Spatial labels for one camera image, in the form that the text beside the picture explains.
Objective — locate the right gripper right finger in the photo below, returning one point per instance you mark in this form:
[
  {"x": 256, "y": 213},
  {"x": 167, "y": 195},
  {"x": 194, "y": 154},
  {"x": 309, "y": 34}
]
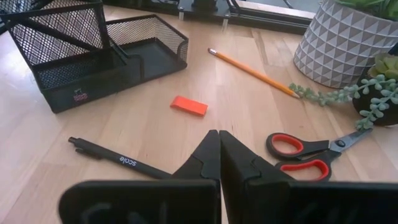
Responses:
[{"x": 242, "y": 174}]

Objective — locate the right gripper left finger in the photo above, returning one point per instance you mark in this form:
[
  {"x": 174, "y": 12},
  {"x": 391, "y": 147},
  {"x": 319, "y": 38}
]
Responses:
[{"x": 205, "y": 161}]

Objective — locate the orange eraser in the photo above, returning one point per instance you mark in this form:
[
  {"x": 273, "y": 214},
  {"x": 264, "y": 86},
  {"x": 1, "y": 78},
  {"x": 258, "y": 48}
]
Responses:
[{"x": 189, "y": 105}]

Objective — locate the red and black scissors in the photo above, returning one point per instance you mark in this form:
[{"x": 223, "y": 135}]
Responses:
[{"x": 311, "y": 146}]

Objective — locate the black pen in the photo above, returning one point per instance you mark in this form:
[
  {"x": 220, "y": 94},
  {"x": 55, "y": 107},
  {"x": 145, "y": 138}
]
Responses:
[{"x": 124, "y": 160}]

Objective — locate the yellow pencil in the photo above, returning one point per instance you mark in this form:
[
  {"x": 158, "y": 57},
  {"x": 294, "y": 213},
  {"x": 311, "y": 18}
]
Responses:
[{"x": 252, "y": 72}]

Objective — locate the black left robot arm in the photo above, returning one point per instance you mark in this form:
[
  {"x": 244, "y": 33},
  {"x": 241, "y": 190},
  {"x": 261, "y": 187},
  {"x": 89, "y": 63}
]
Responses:
[{"x": 205, "y": 4}]

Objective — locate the black mesh desk organizer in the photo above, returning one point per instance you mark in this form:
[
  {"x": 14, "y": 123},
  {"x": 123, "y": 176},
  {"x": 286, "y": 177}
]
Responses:
[{"x": 93, "y": 90}]

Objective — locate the succulent in white patterned pot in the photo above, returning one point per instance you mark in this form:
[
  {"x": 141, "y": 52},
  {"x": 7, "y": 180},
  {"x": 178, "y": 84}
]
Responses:
[{"x": 339, "y": 46}]

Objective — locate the trailing succulent in dark pot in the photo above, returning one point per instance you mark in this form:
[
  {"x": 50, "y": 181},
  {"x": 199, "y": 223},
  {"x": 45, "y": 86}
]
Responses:
[{"x": 385, "y": 67}]

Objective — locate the black aluminium table frame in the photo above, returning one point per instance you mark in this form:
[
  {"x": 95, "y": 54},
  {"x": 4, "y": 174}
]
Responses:
[{"x": 273, "y": 18}]

